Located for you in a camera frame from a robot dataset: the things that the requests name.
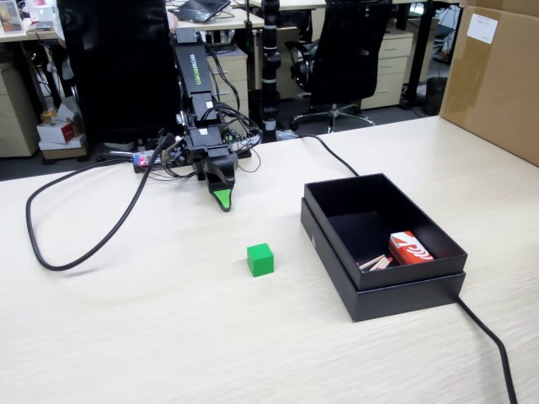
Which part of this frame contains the red and white matchbox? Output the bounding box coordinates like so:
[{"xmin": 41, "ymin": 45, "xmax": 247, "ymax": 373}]
[{"xmin": 387, "ymin": 231, "xmax": 435, "ymax": 267}]

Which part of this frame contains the black armrest office chair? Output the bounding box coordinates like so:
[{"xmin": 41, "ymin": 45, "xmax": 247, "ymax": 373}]
[{"xmin": 284, "ymin": 0, "xmax": 393, "ymax": 132}]

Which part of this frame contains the framed picture card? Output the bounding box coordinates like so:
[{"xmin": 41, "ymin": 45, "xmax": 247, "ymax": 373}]
[{"xmin": 0, "ymin": 5, "xmax": 23, "ymax": 35}]

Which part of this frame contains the green wooden cube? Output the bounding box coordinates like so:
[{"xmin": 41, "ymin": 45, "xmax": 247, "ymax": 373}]
[{"xmin": 246, "ymin": 242, "xmax": 275, "ymax": 278}]

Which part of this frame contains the black open box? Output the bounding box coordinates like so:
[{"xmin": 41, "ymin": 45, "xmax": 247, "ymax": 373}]
[{"xmin": 299, "ymin": 197, "xmax": 467, "ymax": 324}]

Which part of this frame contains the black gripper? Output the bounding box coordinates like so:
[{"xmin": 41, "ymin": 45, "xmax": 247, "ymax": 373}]
[{"xmin": 184, "ymin": 125, "xmax": 239, "ymax": 214}]

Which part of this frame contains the black cardboard box tray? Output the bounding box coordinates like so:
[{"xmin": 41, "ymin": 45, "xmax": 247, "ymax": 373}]
[{"xmin": 303, "ymin": 171, "xmax": 470, "ymax": 292}]

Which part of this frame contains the thick black looped cable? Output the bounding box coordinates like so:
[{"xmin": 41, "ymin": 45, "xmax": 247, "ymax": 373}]
[{"xmin": 25, "ymin": 133, "xmax": 187, "ymax": 272}]

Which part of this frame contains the controller board with pink light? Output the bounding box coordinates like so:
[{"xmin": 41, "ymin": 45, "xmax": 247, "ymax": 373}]
[{"xmin": 132, "ymin": 152, "xmax": 153, "ymax": 174}]

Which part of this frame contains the beige drawer cabinet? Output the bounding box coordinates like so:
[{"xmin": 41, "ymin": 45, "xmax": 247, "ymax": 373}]
[
  {"xmin": 0, "ymin": 61, "xmax": 42, "ymax": 158},
  {"xmin": 207, "ymin": 45, "xmax": 250, "ymax": 115},
  {"xmin": 360, "ymin": 30, "xmax": 415, "ymax": 111}
]

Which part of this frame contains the light wooden office desk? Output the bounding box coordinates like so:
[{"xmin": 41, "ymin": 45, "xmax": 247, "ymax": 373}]
[
  {"xmin": 167, "ymin": 0, "xmax": 312, "ymax": 31},
  {"xmin": 0, "ymin": 16, "xmax": 68, "ymax": 48}
]

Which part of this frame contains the black segmented pole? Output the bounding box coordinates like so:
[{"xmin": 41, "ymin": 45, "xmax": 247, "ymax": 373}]
[{"xmin": 259, "ymin": 0, "xmax": 283, "ymax": 143}]

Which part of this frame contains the large brown cardboard box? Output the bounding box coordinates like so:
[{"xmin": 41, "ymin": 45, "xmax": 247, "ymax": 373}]
[{"xmin": 438, "ymin": 0, "xmax": 539, "ymax": 168}]

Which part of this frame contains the white and red carton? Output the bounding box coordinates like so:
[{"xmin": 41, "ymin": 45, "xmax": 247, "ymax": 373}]
[{"xmin": 36, "ymin": 102, "xmax": 87, "ymax": 152}]

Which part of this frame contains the black laptop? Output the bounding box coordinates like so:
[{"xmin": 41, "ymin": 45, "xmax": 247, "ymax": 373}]
[{"xmin": 171, "ymin": 0, "xmax": 233, "ymax": 24}]

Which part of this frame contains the white shipping label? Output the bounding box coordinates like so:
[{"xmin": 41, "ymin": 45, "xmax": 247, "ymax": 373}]
[{"xmin": 467, "ymin": 13, "xmax": 499, "ymax": 45}]

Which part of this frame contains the thick black long cable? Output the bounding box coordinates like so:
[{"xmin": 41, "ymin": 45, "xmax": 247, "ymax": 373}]
[{"xmin": 290, "ymin": 134, "xmax": 519, "ymax": 404}]

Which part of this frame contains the black waste bin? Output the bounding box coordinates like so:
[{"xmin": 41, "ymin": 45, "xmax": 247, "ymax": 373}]
[{"xmin": 424, "ymin": 76, "xmax": 449, "ymax": 117}]

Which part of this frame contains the black high-back office chair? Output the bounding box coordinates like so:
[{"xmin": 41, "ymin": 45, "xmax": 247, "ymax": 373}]
[{"xmin": 56, "ymin": 0, "xmax": 183, "ymax": 148}]

